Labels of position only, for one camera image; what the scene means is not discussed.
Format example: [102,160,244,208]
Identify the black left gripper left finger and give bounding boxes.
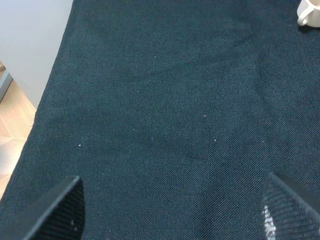
[0,176,85,240]

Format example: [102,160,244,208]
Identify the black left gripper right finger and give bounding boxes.
[261,172,320,240]

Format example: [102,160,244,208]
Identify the black table cloth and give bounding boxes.
[0,0,320,240]

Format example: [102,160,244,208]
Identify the cream ceramic cup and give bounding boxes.
[296,0,320,28]

